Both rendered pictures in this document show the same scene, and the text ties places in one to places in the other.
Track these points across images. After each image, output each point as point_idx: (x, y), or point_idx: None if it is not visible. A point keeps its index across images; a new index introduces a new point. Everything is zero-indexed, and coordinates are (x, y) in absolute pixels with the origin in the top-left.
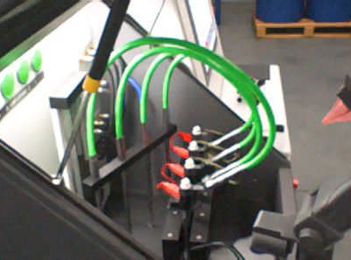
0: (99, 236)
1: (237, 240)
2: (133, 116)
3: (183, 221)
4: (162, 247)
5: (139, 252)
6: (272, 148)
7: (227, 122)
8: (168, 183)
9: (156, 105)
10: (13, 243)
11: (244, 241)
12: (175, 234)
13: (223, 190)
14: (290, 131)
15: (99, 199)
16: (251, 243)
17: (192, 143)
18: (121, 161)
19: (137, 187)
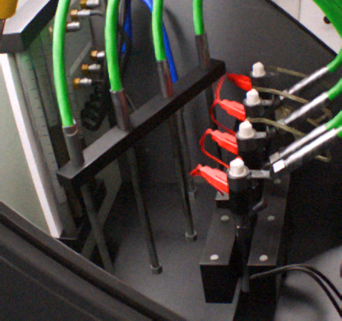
0: (55, 280)
1: (330, 251)
2: (148, 51)
3: (238, 232)
4: (202, 277)
5: (130, 307)
6: None
7: (308, 55)
8: (208, 168)
9: (187, 30)
10: None
11: (340, 251)
12: (223, 255)
13: (311, 170)
14: None
15: (88, 200)
16: (340, 271)
17: (250, 93)
18: (124, 133)
19: (167, 172)
